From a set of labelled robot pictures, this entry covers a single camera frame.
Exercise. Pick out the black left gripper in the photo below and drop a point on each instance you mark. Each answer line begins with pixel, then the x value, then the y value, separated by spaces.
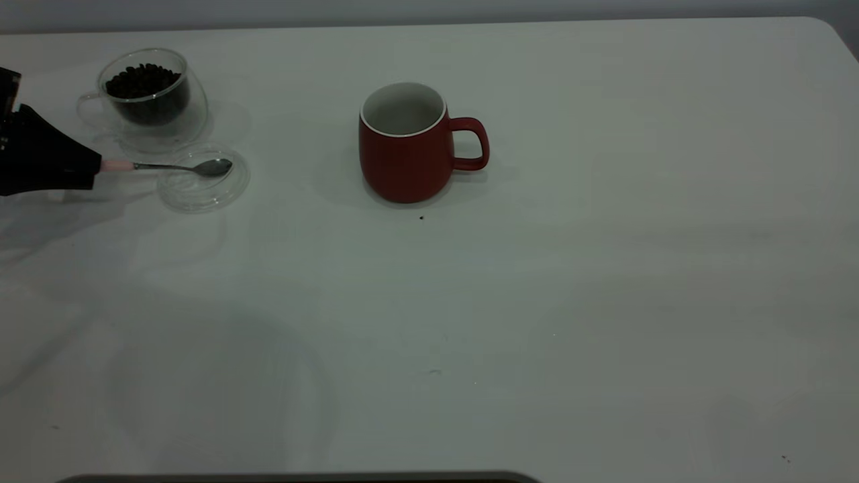
pixel 8 94

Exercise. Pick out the red ceramic mug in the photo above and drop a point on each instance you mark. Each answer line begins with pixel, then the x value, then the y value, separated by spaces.
pixel 402 168

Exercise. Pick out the dark coffee beans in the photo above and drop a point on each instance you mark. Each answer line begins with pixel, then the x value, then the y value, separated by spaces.
pixel 144 94

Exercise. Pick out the clear glass lid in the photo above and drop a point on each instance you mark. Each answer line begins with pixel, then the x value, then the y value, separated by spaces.
pixel 201 194

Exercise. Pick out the clear double-wall glass cup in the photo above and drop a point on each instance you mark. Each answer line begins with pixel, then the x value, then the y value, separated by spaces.
pixel 158 131

